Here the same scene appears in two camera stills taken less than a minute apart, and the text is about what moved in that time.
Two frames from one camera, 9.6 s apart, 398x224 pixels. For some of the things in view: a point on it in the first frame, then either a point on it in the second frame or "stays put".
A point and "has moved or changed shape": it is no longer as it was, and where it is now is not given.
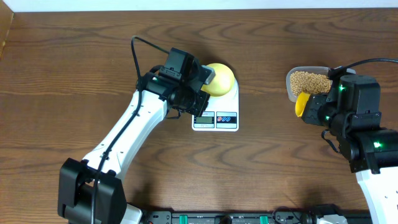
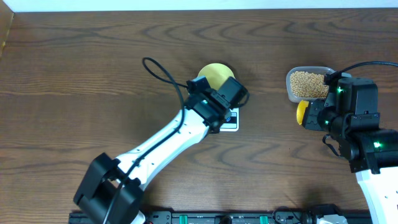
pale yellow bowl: x=222 y=83 stays put
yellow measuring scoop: x=301 y=103 has moved or changed shape
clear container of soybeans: x=311 y=79 stays put
